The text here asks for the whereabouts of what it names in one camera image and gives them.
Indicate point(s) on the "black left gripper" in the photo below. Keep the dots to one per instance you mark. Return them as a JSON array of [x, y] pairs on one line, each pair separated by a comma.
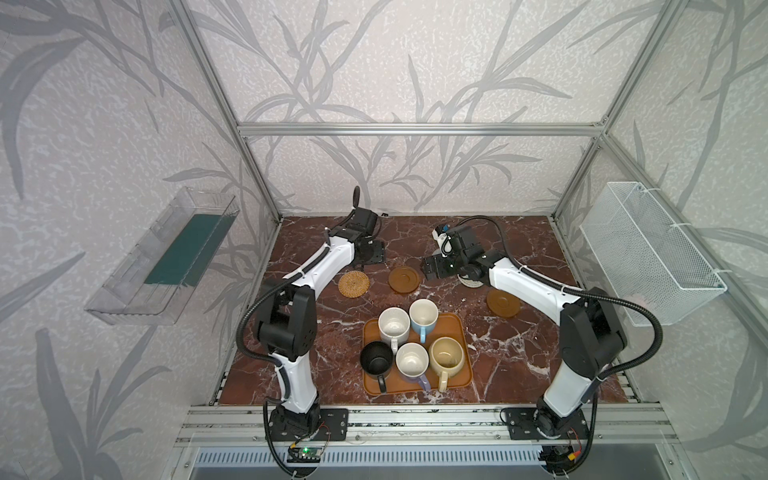
[[370, 253]]

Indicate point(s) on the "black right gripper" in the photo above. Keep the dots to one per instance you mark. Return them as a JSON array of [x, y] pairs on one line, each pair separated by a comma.
[[433, 265]]

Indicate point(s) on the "light blue mug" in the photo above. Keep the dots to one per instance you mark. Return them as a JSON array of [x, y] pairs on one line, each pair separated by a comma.
[[423, 315]]

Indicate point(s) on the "white speckled mug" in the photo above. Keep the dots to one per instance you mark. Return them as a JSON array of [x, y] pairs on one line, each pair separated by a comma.
[[394, 327]]

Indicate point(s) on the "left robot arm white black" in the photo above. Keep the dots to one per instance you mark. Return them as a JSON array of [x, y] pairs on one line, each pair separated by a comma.
[[286, 318]]

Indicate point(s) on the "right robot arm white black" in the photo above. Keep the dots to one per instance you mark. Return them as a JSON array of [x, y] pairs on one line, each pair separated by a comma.
[[590, 333]]

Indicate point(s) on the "dark wooden round coaster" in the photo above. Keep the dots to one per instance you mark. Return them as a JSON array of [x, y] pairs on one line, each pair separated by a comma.
[[404, 280]]

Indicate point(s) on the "multicolour woven coaster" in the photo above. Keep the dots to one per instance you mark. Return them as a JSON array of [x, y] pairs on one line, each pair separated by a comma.
[[470, 283]]

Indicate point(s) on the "woven rattan coaster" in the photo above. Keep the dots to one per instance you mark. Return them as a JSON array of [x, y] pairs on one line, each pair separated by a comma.
[[354, 284]]

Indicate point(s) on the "light wooden round coaster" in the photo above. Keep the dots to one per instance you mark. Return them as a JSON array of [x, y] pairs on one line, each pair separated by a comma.
[[503, 304]]

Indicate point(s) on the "beige yellow mug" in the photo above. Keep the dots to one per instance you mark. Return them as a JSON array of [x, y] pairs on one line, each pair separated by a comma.
[[447, 358]]

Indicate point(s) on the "black mug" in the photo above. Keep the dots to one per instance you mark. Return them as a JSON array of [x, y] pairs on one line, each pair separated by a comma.
[[376, 359]]

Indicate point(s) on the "green-lit circuit board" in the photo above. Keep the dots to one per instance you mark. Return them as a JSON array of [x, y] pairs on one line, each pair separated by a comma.
[[304, 454]]

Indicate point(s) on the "white mug purple handle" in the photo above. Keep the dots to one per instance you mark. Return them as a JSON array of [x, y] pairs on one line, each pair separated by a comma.
[[413, 362]]

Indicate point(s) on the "aluminium cage frame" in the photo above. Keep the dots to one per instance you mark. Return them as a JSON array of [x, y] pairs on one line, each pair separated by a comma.
[[746, 294]]

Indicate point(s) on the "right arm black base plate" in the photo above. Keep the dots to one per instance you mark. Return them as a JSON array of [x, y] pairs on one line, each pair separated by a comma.
[[540, 424]]

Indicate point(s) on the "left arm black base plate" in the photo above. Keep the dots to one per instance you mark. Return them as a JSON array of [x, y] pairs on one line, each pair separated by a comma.
[[317, 424]]

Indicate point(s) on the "white wire mesh basket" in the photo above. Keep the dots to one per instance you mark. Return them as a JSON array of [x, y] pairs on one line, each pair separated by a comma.
[[646, 256]]

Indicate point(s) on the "clear plastic wall shelf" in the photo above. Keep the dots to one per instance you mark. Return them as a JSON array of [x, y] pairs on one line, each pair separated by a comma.
[[157, 278]]

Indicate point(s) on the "right wired circuit board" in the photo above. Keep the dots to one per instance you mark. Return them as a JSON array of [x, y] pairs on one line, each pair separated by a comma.
[[559, 456]]

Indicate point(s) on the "aluminium front rail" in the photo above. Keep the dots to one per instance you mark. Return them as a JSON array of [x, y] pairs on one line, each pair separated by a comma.
[[412, 424]]

